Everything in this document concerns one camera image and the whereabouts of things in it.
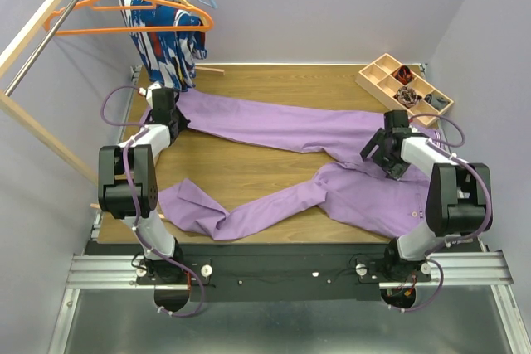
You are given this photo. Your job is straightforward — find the purple trousers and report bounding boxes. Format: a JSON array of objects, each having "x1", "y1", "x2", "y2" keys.
[{"x1": 158, "y1": 90, "x2": 429, "y2": 240}]

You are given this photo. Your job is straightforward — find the orange plastic hanger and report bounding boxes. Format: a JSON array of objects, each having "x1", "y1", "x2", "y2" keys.
[{"x1": 43, "y1": 0, "x2": 214, "y2": 36}]

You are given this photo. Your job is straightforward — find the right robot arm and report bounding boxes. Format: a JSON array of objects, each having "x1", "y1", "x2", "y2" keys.
[{"x1": 360, "y1": 110, "x2": 493, "y2": 281}]

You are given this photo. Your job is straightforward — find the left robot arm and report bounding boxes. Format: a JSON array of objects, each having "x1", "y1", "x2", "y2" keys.
[{"x1": 98, "y1": 83, "x2": 190, "y2": 284}]

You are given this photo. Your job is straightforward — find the patterned rolled item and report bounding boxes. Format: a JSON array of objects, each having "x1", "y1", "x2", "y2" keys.
[{"x1": 393, "y1": 85, "x2": 423, "y2": 109}]

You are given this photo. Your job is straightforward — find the wooden compartment tray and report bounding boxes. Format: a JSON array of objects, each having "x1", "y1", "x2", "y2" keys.
[{"x1": 355, "y1": 53, "x2": 454, "y2": 127}]

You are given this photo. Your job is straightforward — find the grey rolled item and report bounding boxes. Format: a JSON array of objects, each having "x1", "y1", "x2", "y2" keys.
[{"x1": 424, "y1": 94, "x2": 450, "y2": 111}]

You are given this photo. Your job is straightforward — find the red black rolled item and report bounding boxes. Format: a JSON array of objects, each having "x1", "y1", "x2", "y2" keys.
[{"x1": 392, "y1": 65, "x2": 415, "y2": 85}]

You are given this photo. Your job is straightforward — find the blue white patterned garment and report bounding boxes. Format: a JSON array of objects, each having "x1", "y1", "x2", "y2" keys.
[{"x1": 117, "y1": 0, "x2": 208, "y2": 93}]

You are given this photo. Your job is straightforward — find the metal hanging rod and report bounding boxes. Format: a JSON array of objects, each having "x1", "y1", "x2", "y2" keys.
[{"x1": 1, "y1": 0, "x2": 80, "y2": 97}]

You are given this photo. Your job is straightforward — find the wooden clothes rack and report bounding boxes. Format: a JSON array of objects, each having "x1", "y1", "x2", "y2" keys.
[{"x1": 0, "y1": 0, "x2": 227, "y2": 221}]

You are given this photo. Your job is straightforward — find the black mounting base plate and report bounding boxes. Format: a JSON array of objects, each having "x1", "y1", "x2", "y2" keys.
[{"x1": 85, "y1": 241, "x2": 432, "y2": 303}]

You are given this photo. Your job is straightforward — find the aluminium rail frame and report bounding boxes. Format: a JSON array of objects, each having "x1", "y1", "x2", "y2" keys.
[{"x1": 45, "y1": 63, "x2": 531, "y2": 354}]

